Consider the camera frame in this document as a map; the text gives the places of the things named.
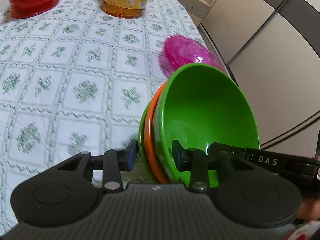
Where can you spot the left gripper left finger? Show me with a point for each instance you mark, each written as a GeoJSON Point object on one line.
{"type": "Point", "coordinates": [115, 161]}

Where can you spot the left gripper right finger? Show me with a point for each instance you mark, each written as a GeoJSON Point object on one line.
{"type": "Point", "coordinates": [194, 161]}

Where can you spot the orange plastic bowl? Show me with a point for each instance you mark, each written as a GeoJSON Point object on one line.
{"type": "Point", "coordinates": [149, 142]}

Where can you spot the pink transparent plastic bowl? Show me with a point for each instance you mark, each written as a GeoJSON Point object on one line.
{"type": "Point", "coordinates": [179, 50]}

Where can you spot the right hand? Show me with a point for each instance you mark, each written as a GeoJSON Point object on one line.
{"type": "Point", "coordinates": [310, 209]}

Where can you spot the floral white green tablecloth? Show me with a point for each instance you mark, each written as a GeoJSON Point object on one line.
{"type": "Point", "coordinates": [77, 79]}

